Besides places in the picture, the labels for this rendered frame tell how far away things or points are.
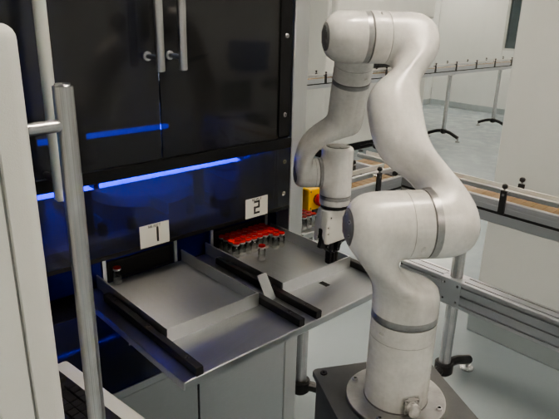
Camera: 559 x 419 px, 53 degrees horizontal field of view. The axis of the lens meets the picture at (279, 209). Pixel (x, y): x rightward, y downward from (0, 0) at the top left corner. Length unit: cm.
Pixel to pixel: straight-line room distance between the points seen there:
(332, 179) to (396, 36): 47
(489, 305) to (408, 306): 138
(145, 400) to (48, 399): 87
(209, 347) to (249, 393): 72
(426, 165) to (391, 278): 21
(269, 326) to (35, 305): 68
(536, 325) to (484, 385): 59
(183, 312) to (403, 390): 57
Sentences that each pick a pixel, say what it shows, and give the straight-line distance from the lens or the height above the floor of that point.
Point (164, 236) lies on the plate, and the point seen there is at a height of 101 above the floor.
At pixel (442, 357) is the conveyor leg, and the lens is 262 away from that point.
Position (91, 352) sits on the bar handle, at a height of 111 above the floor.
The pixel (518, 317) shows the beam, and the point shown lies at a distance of 233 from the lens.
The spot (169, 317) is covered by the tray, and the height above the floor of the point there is 88.
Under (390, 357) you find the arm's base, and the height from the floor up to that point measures 99.
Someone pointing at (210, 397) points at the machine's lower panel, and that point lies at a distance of 185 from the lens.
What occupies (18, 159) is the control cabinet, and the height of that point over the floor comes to 140.
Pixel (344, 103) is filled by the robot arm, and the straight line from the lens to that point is 135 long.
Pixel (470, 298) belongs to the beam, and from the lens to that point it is 240.
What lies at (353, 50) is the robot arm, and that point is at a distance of 112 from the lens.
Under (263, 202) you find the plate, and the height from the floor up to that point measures 103.
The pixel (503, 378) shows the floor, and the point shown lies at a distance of 289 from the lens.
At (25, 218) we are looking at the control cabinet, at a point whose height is 133.
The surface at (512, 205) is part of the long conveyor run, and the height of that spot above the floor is 93.
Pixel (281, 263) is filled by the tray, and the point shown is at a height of 88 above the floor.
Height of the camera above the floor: 157
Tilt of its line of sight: 20 degrees down
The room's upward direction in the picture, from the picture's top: 1 degrees clockwise
